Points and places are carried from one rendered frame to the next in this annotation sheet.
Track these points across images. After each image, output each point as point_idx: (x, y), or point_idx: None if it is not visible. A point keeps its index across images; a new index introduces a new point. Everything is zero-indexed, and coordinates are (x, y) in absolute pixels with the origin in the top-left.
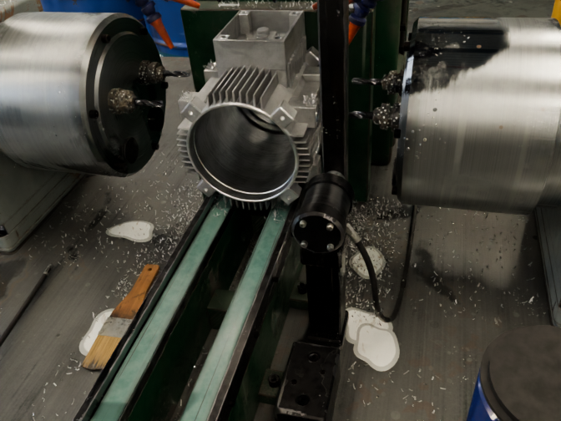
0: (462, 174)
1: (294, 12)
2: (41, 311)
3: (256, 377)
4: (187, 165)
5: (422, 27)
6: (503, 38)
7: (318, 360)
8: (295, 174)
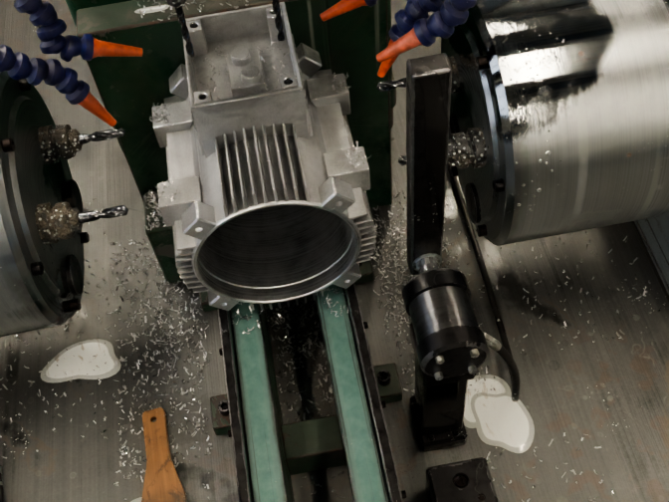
0: (584, 212)
1: (272, 8)
2: None
3: None
4: (192, 285)
5: (496, 34)
6: (606, 34)
7: (469, 483)
8: (356, 256)
